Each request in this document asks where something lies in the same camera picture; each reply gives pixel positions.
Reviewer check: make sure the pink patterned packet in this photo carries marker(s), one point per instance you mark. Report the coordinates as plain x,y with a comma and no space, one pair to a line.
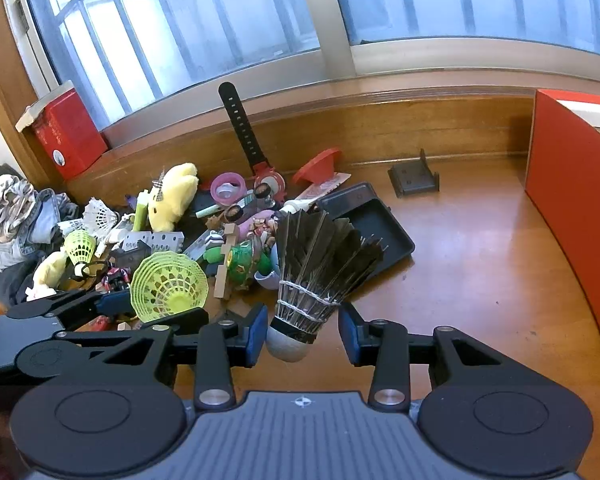
325,187

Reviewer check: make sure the pink tape roll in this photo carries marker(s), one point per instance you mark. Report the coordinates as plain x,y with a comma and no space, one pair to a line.
228,187

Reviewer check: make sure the large yellow-green plastic shuttlecock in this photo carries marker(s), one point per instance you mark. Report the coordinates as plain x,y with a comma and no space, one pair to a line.
167,285

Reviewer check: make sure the wooden desktop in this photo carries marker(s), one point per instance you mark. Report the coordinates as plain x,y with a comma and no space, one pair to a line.
480,280

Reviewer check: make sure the red toy car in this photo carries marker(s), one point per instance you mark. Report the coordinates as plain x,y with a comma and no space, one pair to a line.
117,279

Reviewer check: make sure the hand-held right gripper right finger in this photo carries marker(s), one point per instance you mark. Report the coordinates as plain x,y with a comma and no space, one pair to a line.
347,336

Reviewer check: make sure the white tube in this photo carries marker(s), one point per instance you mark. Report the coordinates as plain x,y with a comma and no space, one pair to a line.
297,205

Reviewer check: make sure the metal strip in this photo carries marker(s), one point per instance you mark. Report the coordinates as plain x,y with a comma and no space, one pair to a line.
197,246

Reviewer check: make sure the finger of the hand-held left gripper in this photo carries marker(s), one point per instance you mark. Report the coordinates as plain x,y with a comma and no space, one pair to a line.
117,303
190,320

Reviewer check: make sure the black metal bracket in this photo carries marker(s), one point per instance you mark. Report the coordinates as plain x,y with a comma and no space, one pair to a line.
412,177

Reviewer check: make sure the white feather shuttlecock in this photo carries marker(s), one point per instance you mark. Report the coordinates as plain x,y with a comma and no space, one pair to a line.
99,217

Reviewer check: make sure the small yellow-green plastic shuttlecock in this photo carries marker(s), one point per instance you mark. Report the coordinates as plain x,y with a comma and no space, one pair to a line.
80,246

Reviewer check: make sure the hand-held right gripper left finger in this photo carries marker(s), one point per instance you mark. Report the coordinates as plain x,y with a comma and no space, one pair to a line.
258,336

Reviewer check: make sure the pale yellow plush toy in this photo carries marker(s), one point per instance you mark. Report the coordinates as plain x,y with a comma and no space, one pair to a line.
50,270

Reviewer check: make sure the red plastic funnel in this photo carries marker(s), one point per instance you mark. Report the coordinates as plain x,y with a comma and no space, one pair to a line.
317,165

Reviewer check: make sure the window with metal frame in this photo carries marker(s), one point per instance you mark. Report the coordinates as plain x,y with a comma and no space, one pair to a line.
205,25

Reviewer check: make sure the black feather shuttlecock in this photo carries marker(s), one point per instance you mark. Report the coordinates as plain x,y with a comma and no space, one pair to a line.
312,265

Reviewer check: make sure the light green stick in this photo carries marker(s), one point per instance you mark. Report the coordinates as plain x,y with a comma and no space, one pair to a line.
141,212

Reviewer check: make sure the wooden cross piece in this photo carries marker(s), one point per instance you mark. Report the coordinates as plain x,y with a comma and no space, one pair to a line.
225,270

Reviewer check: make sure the black and white striped toy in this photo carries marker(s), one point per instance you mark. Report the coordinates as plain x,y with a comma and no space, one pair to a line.
215,246

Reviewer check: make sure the light blue plastic cup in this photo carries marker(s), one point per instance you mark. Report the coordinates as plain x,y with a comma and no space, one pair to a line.
266,276

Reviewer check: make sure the pile of clothes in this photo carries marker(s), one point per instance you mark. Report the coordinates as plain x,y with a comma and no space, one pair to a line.
15,220

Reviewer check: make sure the grey perforated block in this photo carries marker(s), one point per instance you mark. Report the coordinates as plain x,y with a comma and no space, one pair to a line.
155,241

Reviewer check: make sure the red tin with white lid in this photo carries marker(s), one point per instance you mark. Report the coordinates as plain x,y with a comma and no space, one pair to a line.
70,135

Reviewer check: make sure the green plastic toy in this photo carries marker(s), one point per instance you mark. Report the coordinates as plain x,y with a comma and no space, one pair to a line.
242,262

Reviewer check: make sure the large red box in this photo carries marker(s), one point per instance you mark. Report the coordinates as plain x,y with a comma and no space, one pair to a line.
570,175

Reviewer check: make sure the black plastic tray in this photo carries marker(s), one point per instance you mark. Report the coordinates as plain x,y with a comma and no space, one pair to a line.
375,225

